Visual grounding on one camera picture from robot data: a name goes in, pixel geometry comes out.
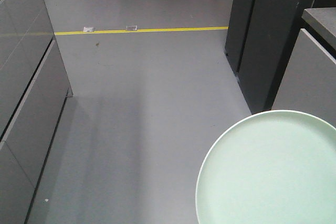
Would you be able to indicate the grey kitchen island cabinet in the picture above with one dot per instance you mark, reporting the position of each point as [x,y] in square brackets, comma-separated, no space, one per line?
[308,84]

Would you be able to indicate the grey wall cabinet fronts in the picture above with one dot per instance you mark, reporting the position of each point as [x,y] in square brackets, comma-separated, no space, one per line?
[34,87]

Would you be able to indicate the tall dark cabinet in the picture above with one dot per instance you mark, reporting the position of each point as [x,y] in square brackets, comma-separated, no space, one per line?
[260,38]

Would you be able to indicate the yellow floor tape line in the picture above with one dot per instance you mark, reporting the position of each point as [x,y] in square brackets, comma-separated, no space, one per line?
[148,30]

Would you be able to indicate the light green round plate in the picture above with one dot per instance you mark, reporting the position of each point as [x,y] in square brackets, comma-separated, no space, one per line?
[271,167]

